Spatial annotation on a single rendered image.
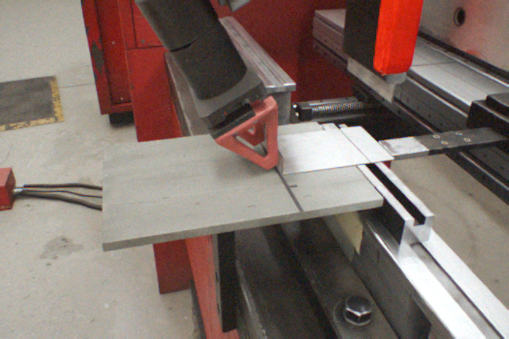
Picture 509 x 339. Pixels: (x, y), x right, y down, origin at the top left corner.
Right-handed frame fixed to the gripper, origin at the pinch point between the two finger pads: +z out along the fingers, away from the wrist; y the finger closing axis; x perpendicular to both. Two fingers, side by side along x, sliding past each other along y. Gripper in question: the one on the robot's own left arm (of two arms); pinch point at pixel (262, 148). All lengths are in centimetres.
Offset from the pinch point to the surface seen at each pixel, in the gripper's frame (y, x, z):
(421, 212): -13.0, -9.8, 6.8
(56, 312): 84, 91, 66
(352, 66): 2.6, -13.1, -1.5
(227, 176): -2.5, 4.6, -0.8
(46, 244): 123, 98, 63
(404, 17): -17.7, -11.8, -13.8
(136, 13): 84, 11, -2
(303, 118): 40.3, -9.7, 23.7
